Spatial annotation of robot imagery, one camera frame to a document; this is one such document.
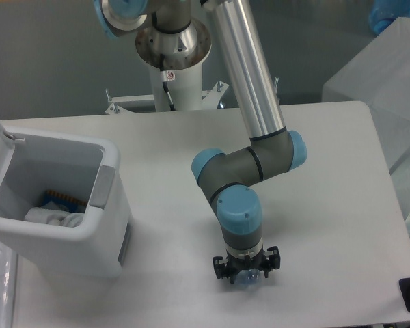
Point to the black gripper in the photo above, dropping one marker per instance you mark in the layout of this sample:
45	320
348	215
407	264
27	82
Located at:
265	261

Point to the clear plastic water bottle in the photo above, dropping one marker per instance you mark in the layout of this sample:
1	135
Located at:
248	277

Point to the white tissue wrapper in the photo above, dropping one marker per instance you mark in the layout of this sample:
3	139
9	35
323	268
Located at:
54	217

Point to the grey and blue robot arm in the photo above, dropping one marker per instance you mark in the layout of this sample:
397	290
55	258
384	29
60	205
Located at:
226	179

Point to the white open trash can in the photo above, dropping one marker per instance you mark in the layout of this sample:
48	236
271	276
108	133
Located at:
33	162

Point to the blue snack packet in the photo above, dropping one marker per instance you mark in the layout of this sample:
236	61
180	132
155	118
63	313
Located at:
55	200

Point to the white table clamp bracket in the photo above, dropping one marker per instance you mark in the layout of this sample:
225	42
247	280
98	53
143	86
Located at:
211	99

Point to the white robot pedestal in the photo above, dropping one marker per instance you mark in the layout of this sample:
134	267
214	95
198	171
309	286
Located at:
175	62

